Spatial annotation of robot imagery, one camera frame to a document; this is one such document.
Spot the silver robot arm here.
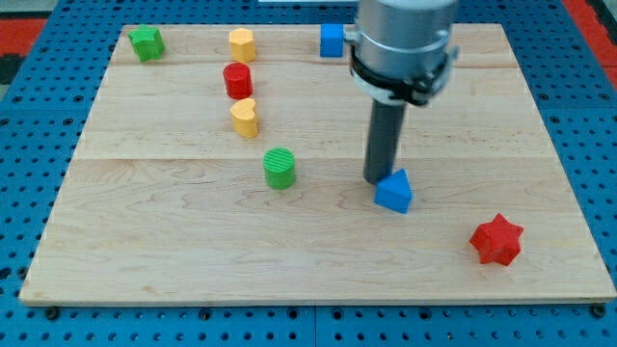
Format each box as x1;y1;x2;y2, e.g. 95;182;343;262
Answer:
344;0;458;107

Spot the green circle block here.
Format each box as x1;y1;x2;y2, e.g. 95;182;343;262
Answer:
262;147;296;190

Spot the yellow heart block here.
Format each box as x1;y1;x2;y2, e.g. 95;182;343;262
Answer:
229;98;258;138

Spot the blue triangle block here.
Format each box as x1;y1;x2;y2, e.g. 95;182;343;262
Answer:
374;169;414;214

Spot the wooden board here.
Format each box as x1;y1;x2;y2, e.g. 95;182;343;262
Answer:
20;24;616;307

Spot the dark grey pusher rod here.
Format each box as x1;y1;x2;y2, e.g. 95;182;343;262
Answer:
363;100;406;184

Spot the red cylinder block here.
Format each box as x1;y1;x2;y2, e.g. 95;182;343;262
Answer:
223;63;253;100

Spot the blue cube block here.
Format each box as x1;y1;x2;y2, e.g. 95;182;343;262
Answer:
319;23;344;58

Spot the yellow hexagon block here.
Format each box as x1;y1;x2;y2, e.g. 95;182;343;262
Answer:
228;28;256;63

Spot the red star block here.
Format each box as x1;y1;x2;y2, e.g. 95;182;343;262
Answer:
469;213;524;266

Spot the green star block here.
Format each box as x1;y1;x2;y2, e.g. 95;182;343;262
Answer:
127;24;165;63

